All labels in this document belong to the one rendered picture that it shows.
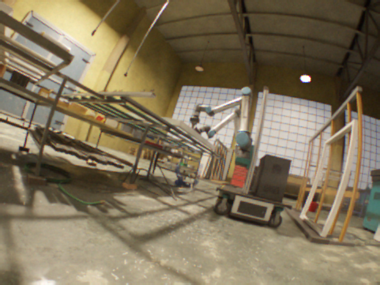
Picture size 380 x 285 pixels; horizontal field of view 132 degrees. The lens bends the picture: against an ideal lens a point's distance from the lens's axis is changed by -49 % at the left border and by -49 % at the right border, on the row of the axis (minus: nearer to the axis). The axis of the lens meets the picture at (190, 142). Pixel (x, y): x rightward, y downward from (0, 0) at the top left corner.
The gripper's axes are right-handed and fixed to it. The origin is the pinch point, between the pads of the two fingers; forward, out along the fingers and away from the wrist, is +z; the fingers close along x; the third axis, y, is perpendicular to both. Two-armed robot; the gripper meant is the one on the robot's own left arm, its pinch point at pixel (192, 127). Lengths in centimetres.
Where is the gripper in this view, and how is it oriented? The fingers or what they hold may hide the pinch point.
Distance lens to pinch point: 215.6
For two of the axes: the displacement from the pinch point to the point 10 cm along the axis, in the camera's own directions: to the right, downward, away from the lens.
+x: 8.7, 2.0, -4.5
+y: -4.0, -2.3, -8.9
